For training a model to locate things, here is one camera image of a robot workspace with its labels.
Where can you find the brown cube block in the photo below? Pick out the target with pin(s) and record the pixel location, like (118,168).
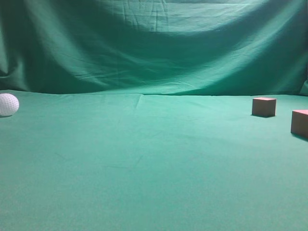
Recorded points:
(264,107)
(299,123)

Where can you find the far brown cube block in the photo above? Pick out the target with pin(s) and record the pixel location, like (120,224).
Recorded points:
(264,107)

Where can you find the white dimpled golf ball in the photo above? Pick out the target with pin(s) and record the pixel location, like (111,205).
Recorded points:
(9,104)

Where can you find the near brown cube block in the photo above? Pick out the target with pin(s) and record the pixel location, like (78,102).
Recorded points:
(299,123)

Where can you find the green cloth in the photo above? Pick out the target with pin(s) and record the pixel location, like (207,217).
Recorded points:
(135,115)

